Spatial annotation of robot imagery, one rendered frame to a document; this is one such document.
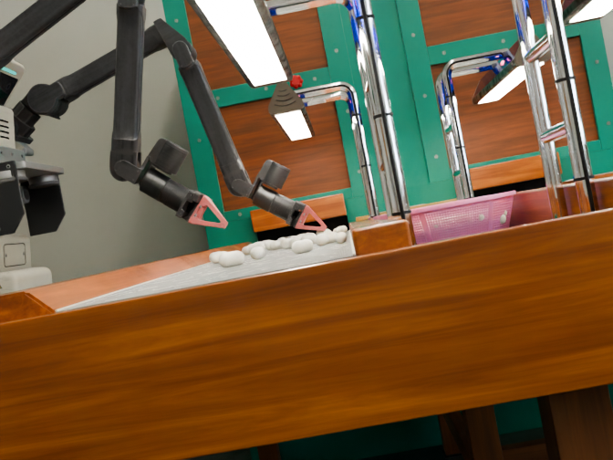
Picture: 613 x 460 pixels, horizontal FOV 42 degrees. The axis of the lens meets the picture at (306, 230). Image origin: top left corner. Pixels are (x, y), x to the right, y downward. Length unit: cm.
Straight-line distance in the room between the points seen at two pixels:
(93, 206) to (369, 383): 288
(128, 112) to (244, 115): 92
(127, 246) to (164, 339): 276
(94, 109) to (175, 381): 287
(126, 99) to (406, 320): 113
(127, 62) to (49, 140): 190
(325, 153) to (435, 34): 52
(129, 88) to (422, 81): 115
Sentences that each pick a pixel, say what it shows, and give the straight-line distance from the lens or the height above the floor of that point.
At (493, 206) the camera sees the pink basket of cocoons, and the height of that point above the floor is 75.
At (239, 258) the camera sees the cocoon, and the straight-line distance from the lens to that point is 113.
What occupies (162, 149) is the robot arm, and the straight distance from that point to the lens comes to 176.
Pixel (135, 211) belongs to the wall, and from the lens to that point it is 351.
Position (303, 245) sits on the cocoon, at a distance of 111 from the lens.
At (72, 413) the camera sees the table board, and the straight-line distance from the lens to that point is 81.
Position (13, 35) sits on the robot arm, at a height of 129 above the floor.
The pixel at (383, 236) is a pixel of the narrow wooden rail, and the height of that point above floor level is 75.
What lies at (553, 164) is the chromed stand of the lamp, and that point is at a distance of 124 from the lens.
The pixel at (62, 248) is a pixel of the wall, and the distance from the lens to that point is 361.
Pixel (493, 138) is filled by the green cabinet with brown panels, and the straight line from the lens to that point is 265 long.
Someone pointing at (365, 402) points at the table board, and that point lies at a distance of 77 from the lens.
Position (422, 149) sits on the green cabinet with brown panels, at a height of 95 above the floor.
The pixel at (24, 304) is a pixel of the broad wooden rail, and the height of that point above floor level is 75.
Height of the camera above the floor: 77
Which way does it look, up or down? level
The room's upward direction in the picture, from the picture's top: 11 degrees counter-clockwise
